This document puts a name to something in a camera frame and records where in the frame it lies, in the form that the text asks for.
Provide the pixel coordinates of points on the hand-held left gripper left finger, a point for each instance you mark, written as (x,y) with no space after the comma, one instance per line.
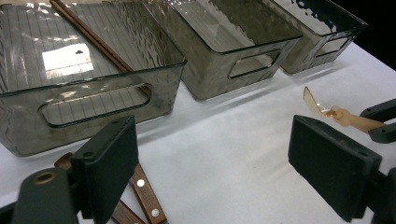
(106,168)

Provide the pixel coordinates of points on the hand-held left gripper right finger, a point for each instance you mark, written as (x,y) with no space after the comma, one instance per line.
(333,168)

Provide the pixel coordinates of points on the amber plastic spoon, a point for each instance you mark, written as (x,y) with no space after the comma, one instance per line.
(342,115)

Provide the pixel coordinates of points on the grey transparent plastic bin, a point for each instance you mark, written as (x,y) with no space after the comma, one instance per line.
(299,62)
(162,93)
(205,74)

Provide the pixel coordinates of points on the brown wooden chopstick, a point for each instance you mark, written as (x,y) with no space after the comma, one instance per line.
(88,36)
(93,33)

